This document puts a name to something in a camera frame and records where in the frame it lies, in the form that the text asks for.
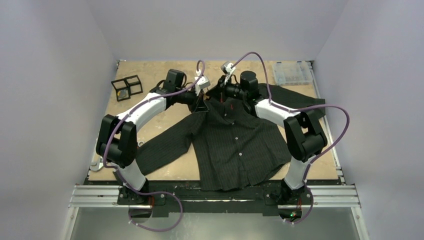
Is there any black pinstriped shirt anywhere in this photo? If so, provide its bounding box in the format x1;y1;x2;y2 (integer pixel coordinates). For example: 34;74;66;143
112;82;326;192

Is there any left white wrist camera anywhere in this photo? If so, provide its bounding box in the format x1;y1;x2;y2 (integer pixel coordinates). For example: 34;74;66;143
194;75;211;96

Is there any clear plastic organizer box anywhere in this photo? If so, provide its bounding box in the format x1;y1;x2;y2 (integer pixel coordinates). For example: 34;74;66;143
272;60;313;86

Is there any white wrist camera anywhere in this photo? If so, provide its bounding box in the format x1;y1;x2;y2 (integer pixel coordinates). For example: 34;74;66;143
194;75;211;96
220;61;236;85

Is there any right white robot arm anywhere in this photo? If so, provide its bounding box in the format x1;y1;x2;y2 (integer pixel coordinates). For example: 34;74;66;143
206;70;328;204

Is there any round silver brooch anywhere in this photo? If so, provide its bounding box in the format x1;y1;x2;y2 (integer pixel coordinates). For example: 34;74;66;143
117;89;129;99

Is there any aluminium rail frame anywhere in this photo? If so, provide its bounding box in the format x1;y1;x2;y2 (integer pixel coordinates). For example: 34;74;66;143
60;185;369;240

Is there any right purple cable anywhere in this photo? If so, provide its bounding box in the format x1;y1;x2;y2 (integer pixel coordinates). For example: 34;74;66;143
231;51;351;225

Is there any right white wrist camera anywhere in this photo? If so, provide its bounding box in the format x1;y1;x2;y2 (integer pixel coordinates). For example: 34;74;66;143
220;61;236;85

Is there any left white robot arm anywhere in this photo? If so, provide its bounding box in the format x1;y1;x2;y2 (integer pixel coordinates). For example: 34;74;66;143
95;69;210;205

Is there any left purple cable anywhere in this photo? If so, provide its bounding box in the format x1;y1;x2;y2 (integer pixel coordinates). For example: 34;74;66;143
102;59;184;233

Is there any black display frame box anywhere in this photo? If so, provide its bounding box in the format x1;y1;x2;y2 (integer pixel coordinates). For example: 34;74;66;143
111;75;143;102

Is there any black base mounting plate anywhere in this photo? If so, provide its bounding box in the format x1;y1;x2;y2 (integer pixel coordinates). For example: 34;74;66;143
117;180;313;221

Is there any purple cable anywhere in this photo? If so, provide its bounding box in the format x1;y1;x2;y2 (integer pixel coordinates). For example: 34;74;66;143
231;51;351;225
102;59;184;233

